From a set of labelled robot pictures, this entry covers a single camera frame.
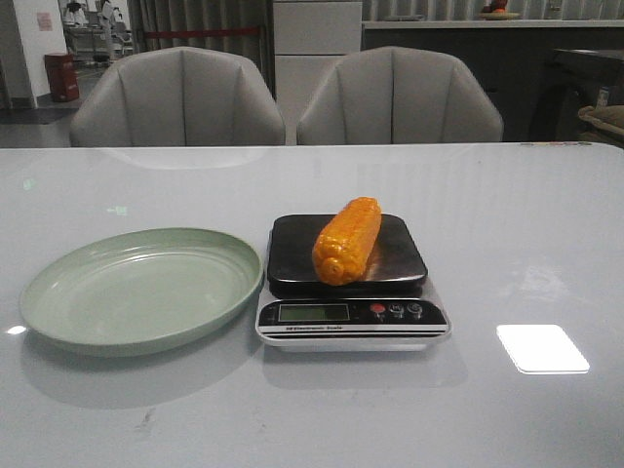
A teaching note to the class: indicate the fruit bowl on counter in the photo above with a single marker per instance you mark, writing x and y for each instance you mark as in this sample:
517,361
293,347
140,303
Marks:
497,10

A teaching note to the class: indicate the left grey upholstered chair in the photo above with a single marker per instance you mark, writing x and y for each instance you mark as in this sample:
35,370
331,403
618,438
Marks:
181,96

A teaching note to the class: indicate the pink wall notice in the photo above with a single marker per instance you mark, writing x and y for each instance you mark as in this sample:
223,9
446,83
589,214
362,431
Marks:
44,20

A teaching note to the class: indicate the right grey upholstered chair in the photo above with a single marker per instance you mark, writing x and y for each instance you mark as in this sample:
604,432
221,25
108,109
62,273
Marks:
396,95

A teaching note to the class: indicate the orange corn cob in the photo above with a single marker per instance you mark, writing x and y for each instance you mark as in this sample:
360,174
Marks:
342,249

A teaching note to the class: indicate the light green plate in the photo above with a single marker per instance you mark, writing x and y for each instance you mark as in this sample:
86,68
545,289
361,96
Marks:
142,292

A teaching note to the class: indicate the tan cushion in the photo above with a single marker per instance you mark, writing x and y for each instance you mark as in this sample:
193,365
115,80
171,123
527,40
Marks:
603,124

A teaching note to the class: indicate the red trash bin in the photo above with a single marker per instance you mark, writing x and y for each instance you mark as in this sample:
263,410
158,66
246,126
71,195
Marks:
62,78

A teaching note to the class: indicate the white drawer cabinet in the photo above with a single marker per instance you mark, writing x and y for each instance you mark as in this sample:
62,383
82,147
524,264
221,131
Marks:
308,36

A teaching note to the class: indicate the dark side table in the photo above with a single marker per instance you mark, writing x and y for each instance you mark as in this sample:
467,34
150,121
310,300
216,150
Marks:
571,80

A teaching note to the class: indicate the black silver kitchen scale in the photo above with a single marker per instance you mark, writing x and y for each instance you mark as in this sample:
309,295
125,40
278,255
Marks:
394,308

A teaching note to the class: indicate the grey upholstered chair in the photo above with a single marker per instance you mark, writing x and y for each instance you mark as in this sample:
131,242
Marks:
396,95
181,96

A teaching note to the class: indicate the dark counter with white top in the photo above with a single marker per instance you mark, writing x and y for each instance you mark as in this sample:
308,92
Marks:
506,56

